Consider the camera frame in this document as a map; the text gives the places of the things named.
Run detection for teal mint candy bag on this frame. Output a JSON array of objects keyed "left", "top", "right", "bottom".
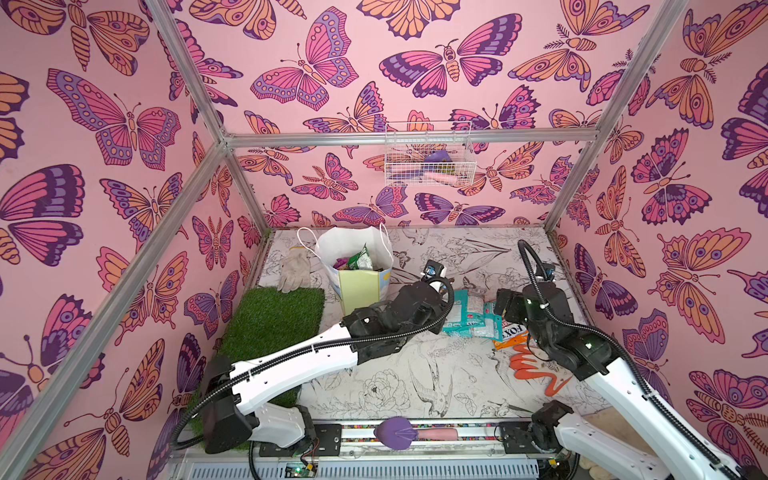
[{"left": 442, "top": 289, "right": 503, "bottom": 341}]

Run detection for green rainbow snack bag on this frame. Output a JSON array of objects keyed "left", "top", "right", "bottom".
[{"left": 350, "top": 246, "right": 374, "bottom": 271}]

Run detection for purple grape gummy bag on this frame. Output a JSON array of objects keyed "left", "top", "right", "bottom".
[{"left": 333, "top": 258, "right": 357, "bottom": 271}]

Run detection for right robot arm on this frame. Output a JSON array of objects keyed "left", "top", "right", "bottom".
[{"left": 496, "top": 240, "right": 767, "bottom": 479}]

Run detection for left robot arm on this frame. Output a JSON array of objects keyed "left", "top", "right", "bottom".
[{"left": 169, "top": 260, "right": 454, "bottom": 454}]

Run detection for orange Fox's fruits bag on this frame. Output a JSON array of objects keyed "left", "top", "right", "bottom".
[{"left": 493, "top": 324, "right": 528, "bottom": 350}]

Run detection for white paper bag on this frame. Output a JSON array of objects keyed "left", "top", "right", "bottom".
[{"left": 297, "top": 225, "right": 394, "bottom": 315}]

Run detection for red coated garden glove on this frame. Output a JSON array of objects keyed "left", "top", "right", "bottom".
[{"left": 509, "top": 344, "right": 573, "bottom": 397}]

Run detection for grey work glove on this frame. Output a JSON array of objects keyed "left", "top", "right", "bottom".
[{"left": 278, "top": 247, "right": 311, "bottom": 293}]

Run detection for purple tool in basket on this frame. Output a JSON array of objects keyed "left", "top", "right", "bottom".
[{"left": 424, "top": 150, "right": 453, "bottom": 164}]

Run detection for green artificial grass mat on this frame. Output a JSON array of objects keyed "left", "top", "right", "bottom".
[{"left": 184, "top": 286, "right": 326, "bottom": 450}]

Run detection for purple trowel pink handle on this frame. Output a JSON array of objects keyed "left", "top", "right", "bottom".
[{"left": 373, "top": 416, "right": 459, "bottom": 451}]

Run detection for white wire basket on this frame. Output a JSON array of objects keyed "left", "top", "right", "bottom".
[{"left": 382, "top": 128, "right": 477, "bottom": 189}]

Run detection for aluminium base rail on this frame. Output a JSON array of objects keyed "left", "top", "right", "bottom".
[{"left": 168, "top": 418, "right": 579, "bottom": 479}]

